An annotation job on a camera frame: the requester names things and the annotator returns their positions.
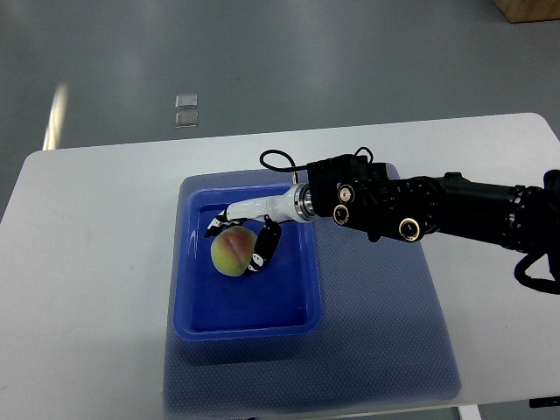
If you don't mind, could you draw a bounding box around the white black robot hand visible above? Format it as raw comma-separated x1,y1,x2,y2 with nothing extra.
205,185,312,277

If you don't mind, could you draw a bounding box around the yellow red peach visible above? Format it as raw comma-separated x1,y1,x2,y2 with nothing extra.
210,227,257,277

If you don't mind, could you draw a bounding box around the black looped cable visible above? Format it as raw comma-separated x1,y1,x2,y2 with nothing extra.
513,251,560,295

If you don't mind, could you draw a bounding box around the upper metal floor plate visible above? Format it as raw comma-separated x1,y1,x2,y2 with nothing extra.
175,94,198,109

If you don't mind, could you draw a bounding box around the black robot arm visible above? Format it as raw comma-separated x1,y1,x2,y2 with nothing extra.
305,154,559,254

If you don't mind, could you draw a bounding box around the brown wooden box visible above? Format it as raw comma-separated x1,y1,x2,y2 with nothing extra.
493,0,559,24

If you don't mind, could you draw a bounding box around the blue textured mat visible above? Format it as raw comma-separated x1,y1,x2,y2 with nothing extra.
163,171,461,419

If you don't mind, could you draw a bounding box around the blue plastic tray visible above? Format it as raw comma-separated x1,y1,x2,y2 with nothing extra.
171,184,322,342

